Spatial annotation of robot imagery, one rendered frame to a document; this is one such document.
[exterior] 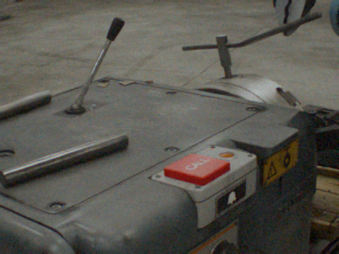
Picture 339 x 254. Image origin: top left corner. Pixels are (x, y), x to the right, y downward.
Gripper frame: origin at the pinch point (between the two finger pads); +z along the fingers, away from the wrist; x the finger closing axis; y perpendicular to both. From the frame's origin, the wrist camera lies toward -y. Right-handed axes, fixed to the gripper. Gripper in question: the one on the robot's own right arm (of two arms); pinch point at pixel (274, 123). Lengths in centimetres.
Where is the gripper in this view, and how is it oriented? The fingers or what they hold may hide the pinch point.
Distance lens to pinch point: 156.6
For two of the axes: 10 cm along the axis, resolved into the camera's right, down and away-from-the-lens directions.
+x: -0.3, -9.4, -3.3
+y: 6.3, -2.8, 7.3
